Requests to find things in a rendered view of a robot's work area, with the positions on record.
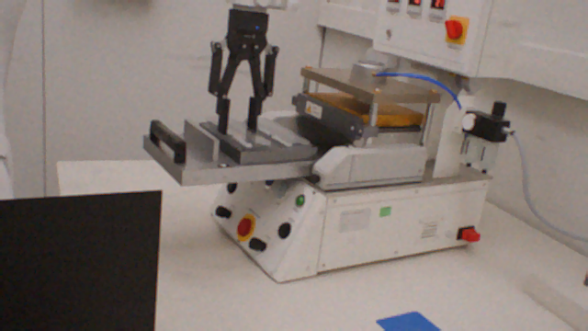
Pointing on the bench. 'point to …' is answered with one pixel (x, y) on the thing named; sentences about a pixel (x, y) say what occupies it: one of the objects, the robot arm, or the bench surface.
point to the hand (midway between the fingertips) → (238, 117)
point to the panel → (265, 217)
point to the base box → (381, 226)
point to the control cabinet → (449, 58)
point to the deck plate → (399, 183)
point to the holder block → (277, 153)
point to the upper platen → (387, 116)
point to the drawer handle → (157, 131)
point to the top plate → (375, 83)
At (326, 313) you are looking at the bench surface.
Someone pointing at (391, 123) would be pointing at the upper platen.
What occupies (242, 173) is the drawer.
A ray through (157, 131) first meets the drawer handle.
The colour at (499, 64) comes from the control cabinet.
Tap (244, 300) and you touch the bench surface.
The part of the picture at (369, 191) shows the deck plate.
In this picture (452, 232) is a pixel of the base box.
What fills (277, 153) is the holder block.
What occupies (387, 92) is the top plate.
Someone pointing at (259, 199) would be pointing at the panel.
